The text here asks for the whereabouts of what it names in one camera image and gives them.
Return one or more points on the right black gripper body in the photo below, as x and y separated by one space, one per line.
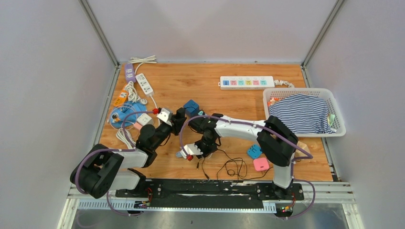
206 145

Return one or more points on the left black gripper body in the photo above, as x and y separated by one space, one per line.
163 132

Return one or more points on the dark blue cube adapter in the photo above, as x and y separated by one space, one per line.
191 108

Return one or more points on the black charger with cable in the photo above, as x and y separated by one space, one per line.
234 166

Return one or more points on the white cube adapter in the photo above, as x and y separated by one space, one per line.
145 119

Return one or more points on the white power strip blue USB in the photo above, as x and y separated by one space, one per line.
251 83

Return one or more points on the wooden cube adapter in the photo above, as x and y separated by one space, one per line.
303 146

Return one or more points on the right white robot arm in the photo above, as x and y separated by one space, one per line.
276 141

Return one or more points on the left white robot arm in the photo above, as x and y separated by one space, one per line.
105 169

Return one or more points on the small blue charger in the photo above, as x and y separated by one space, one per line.
254 151

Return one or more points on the orange power strip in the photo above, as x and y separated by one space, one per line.
121 99

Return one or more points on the pink square charger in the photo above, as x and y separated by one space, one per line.
261 164

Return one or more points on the purple power strip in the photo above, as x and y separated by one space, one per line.
129 73

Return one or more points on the floral orange cloth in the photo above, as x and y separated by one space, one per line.
272 101

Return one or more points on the white plastic basket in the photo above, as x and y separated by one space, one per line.
336 119

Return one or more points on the striped blue white cloth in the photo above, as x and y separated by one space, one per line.
303 114

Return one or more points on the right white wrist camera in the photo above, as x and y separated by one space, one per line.
189 151

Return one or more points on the white power strip with cord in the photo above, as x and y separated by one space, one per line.
145 85

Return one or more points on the black mounting rail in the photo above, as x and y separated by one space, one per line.
193 193

